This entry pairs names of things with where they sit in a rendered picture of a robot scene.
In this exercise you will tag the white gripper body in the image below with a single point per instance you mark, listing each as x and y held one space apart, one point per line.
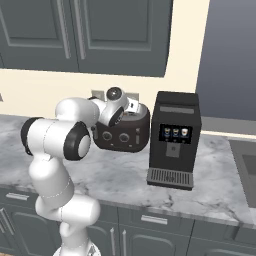
131 114

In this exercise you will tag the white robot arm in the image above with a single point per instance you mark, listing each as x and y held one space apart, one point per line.
50 136

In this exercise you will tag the dark brown toaster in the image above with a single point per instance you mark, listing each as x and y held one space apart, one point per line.
125 136

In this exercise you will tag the black coffee machine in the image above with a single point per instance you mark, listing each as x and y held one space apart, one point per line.
175 133

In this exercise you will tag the grey drawer front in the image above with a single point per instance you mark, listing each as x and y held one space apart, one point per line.
223 233
16 197
156 220

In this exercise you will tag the tall grey cupboard panel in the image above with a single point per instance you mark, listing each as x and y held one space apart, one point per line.
230 56

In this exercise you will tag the grey sink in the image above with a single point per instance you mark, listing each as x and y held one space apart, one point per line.
245 166

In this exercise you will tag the grey base cupboard door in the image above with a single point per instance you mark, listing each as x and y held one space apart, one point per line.
26 233
105 240
153 243
223 250

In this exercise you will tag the grey wall socket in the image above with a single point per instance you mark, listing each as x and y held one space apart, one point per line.
134 96
97 93

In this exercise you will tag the grey wall cupboard door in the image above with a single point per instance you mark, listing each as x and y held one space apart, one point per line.
123 33
33 33

